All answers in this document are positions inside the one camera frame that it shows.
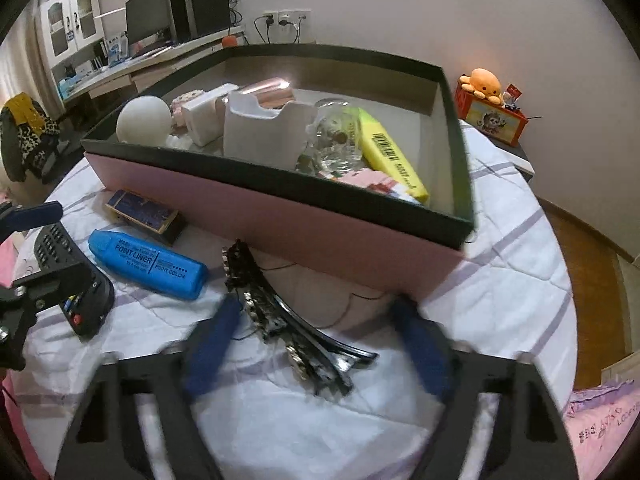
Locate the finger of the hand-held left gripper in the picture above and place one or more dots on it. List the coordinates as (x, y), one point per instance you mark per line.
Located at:
(55, 285)
(35, 214)

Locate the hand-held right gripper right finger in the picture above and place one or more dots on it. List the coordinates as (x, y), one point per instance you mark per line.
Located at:
(422, 350)

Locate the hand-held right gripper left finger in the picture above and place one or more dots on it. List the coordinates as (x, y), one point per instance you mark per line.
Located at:
(215, 345)

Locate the black remote control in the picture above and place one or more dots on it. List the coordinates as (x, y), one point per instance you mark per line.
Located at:
(52, 245)

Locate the black white beaded hair clip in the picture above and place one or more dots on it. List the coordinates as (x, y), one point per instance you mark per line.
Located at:
(255, 310)

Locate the pink storage box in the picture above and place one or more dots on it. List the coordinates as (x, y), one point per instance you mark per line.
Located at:
(325, 230)

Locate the white plastic holder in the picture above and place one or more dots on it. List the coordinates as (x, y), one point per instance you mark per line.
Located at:
(260, 135)

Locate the office chair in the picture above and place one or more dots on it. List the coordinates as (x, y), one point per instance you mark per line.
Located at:
(55, 150)

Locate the leopard print cloth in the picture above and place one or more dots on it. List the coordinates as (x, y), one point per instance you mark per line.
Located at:
(30, 135)

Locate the pink cloth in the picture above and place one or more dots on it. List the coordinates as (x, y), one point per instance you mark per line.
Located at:
(15, 410)

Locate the blue highlighter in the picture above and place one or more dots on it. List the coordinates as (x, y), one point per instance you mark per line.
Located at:
(150, 265)

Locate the small dark matchbox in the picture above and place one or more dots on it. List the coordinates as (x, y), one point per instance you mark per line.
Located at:
(142, 210)

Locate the yellow cloth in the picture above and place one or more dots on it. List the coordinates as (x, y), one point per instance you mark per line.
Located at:
(22, 105)

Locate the white quilted tablecloth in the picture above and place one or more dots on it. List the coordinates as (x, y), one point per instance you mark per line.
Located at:
(310, 435)

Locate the white ball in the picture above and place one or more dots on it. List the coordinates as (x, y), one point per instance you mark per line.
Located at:
(142, 120)

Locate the beige curtain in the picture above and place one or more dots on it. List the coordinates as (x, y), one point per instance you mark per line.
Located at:
(20, 70)

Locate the white desk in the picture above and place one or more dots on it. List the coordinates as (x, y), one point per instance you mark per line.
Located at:
(125, 65)

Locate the white glass-door cabinet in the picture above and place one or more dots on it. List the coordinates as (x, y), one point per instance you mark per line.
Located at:
(67, 42)

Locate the blue white carton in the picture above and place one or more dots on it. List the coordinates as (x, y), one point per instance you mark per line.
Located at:
(116, 49)

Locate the yellow highlighter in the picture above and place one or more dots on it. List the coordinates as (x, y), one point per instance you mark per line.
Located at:
(395, 160)

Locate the small white box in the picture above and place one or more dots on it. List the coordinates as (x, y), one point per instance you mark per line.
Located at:
(202, 117)

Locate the pink printed bedsheet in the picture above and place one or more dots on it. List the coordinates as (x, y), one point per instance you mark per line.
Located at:
(605, 425)

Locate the white desk lamp bar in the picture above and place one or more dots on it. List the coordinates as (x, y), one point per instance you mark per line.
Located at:
(110, 13)

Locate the black computer monitor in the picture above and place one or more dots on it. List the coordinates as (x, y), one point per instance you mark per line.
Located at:
(150, 12)

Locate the clear glass bottle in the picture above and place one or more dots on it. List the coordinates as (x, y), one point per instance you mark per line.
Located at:
(340, 125)

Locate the red printed box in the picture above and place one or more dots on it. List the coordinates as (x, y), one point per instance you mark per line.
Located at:
(492, 120)

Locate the rose gold cylinder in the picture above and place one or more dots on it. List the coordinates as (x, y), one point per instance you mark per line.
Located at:
(265, 95)

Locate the bottle with orange cap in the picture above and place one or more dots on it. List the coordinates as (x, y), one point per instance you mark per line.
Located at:
(230, 41)

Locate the black computer tower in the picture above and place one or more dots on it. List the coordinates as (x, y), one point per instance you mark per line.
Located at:
(205, 2)

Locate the red tag toy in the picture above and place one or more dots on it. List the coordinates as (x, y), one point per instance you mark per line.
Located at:
(512, 94)

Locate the orange octopus plush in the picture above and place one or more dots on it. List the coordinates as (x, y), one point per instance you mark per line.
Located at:
(482, 85)

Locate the white wall socket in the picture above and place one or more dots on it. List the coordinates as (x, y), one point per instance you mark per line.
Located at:
(287, 16)

